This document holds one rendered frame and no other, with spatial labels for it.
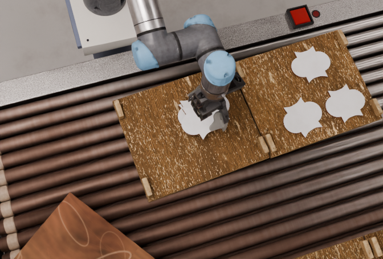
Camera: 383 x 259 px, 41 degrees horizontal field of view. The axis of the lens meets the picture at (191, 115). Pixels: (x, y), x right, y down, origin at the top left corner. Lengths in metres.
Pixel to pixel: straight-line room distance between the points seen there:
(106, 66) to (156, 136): 0.30
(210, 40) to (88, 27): 0.64
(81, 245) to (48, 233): 0.10
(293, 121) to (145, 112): 0.48
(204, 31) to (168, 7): 1.65
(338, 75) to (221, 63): 0.69
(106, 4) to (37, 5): 1.23
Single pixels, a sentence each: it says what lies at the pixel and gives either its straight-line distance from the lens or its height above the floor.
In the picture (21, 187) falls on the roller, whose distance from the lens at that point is 1.67.
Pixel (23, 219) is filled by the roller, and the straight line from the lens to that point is 1.65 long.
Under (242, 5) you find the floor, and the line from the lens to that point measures 2.98.
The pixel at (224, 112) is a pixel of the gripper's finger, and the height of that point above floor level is 1.16.
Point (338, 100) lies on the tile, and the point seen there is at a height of 0.95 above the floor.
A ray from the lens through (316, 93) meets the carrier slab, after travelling 1.78.
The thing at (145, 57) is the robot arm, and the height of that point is 1.39.
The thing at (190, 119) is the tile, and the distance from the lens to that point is 1.62.
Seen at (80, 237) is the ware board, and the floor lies 1.04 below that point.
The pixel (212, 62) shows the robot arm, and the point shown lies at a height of 1.40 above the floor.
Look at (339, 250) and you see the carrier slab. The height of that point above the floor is 0.94.
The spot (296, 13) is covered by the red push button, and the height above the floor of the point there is 0.93.
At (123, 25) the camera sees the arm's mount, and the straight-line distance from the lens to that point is 1.82.
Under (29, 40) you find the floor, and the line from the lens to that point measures 2.90.
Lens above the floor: 2.51
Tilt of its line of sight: 70 degrees down
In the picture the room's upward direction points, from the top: 13 degrees clockwise
